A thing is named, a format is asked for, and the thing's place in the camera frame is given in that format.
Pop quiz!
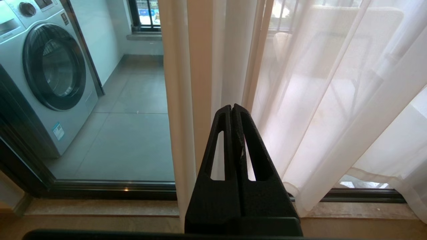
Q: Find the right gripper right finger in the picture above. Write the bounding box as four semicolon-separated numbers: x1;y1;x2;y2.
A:
232;103;303;236

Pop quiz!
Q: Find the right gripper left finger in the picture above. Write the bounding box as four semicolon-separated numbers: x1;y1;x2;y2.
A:
184;105;241;235

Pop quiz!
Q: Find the cream opaque curtain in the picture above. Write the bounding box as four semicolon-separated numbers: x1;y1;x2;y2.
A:
158;0;275;230

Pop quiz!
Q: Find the dark framed balcony window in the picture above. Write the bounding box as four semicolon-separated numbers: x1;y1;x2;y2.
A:
128;0;161;33

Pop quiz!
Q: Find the round dark washing machine door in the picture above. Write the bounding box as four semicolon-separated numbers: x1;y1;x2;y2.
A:
23;23;87;111

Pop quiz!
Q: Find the white sheer curtain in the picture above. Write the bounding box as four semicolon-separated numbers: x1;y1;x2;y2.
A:
249;0;427;224

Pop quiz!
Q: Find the silver front-load washing machine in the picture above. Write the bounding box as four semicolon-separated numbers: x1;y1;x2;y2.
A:
0;0;99;158

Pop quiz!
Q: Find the dark balcony door frame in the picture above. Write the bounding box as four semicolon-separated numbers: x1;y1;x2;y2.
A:
0;65;407;204

